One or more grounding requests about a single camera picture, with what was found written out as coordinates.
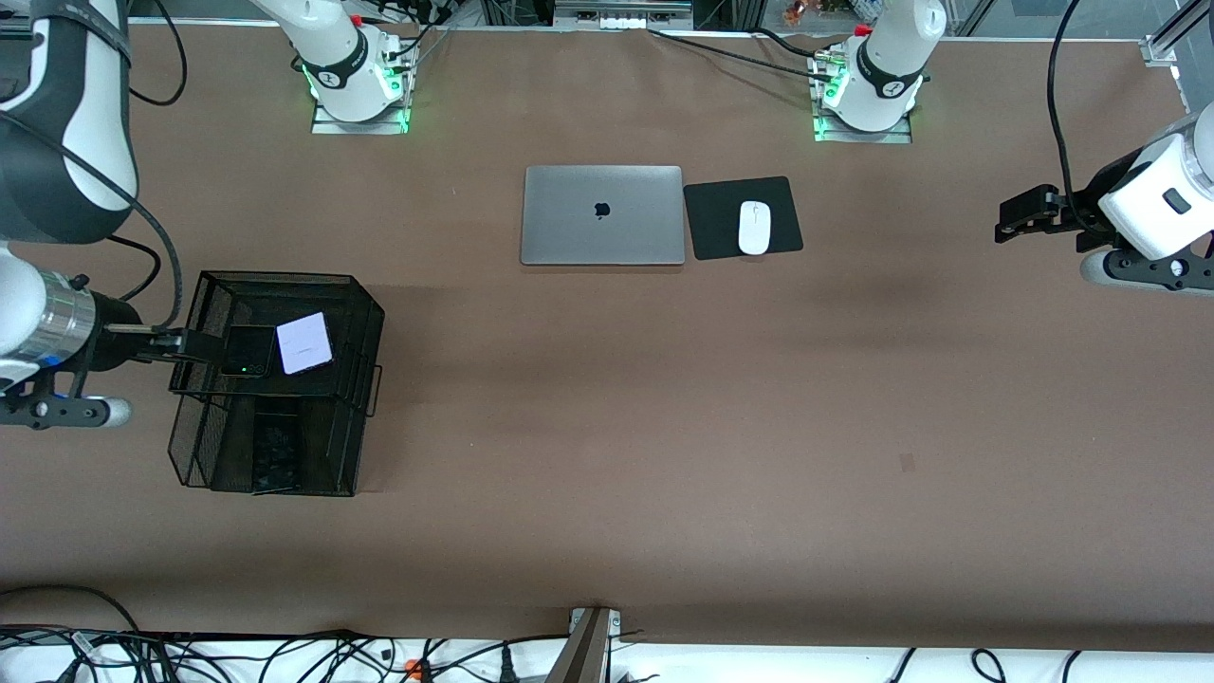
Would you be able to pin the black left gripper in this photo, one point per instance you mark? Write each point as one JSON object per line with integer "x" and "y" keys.
{"x": 1075, "y": 211}

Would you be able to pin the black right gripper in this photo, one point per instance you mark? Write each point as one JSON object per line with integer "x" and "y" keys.
{"x": 116, "y": 333}

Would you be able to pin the small black flip phone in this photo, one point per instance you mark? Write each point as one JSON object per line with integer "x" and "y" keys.
{"x": 247, "y": 353}

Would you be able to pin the lavender white flip phone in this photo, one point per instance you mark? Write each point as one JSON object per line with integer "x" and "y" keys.
{"x": 304, "y": 343}

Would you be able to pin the long black smartphone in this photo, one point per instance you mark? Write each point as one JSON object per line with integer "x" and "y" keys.
{"x": 278, "y": 460}

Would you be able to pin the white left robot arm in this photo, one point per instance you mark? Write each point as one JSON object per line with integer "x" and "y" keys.
{"x": 892, "y": 57}

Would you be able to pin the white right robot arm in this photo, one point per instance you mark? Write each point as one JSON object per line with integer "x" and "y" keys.
{"x": 95, "y": 123}

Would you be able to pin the white computer mouse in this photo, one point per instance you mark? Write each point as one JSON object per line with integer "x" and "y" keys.
{"x": 754, "y": 228}

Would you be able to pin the small orange background object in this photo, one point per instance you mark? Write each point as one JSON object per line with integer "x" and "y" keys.
{"x": 795, "y": 11}

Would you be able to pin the black mouse pad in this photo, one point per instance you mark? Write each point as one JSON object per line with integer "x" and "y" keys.
{"x": 711, "y": 228}

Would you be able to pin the orange plug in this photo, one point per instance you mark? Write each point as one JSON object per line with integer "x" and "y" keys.
{"x": 413, "y": 670}

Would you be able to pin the silver closed laptop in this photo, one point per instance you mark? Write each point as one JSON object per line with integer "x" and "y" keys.
{"x": 569, "y": 228}

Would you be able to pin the white power strip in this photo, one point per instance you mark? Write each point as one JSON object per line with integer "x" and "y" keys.
{"x": 621, "y": 21}

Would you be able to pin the aluminium frame profile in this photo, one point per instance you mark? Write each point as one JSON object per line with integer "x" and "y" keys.
{"x": 1159, "y": 47}

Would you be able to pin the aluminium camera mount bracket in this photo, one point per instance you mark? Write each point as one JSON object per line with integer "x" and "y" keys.
{"x": 583, "y": 655}

